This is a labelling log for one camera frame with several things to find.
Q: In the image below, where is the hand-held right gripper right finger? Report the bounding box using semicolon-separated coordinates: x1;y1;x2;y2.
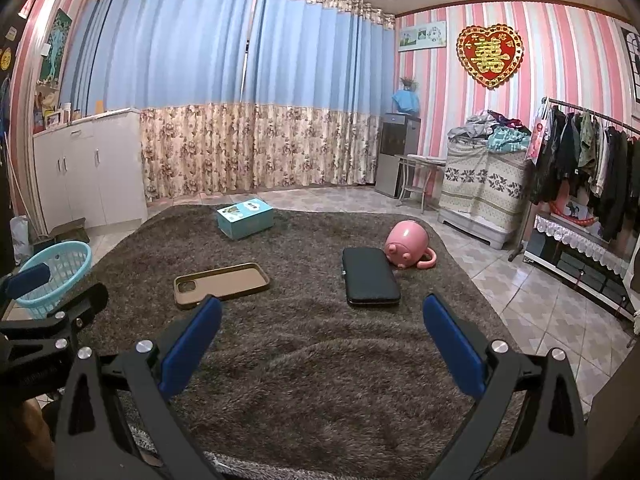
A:
422;294;588;480

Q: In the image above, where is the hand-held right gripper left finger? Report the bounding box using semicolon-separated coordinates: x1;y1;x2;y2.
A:
54;295;223;480

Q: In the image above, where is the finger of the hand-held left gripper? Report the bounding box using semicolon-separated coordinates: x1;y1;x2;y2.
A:
0;283;109;361
0;263;52;306

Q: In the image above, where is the light blue plastic basket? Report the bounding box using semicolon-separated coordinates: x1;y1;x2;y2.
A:
11;241;93;320

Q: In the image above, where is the person's left forearm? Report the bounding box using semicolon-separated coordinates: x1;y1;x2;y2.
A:
20;400;55;461

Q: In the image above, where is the white plastic bag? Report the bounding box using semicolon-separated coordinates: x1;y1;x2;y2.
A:
10;215;32;266

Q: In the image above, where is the small dark wooden stool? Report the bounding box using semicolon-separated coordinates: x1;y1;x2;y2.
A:
32;217;91;246

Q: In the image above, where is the brown phone case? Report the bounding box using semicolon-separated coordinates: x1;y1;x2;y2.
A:
173;262;271;309

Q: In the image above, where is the black flat case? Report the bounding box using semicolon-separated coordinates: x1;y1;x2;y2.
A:
342;247;402;307

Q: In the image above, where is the brown shaggy rug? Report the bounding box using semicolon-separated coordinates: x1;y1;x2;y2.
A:
75;204;526;466

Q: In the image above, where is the pink pig cup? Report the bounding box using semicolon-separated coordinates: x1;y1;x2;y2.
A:
384;220;439;270

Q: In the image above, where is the metal clothes rack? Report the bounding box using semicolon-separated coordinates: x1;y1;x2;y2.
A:
507;96;640;263

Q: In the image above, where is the white cabinet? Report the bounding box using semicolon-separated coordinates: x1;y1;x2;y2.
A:
32;108;149;233

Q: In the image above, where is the teal cardboard box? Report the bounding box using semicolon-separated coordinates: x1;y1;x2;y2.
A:
216;197;275;241

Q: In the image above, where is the low stand with lace cloth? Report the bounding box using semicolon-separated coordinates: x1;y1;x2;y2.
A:
522;212;640;321

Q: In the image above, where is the patterned cloth covered cabinet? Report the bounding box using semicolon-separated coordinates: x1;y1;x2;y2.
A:
437;137;533;251

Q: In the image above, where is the small folding table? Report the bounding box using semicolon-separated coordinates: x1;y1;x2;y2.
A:
397;154;446;215

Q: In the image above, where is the grey water dispenser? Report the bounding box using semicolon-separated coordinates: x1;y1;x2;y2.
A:
375;112;422;198

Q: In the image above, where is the pile of clothes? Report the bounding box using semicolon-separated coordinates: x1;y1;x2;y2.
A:
446;110;532;153

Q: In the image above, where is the pink hanging bag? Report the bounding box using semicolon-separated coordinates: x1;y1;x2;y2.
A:
524;110;551;163

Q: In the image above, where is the row of hanging clothes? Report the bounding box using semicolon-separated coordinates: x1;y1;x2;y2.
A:
530;105;640;243

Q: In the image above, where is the blue bag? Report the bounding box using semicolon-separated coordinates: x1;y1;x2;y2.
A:
391;90;420;117

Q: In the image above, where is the blue and floral curtain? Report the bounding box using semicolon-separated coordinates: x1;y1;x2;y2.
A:
240;0;398;193
60;0;261;203

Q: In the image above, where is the white mop handle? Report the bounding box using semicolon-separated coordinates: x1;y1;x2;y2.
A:
4;130;28;217

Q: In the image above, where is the green figure wall poster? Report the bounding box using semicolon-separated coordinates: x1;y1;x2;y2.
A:
39;8;73;85

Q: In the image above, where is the red heart wall decoration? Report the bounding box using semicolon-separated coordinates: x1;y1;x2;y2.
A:
456;24;525;91

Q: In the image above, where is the landscape wall picture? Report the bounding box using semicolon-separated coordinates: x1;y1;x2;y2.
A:
398;21;447;52

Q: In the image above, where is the black and white wall poster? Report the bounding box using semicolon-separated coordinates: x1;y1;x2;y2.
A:
620;22;640;103

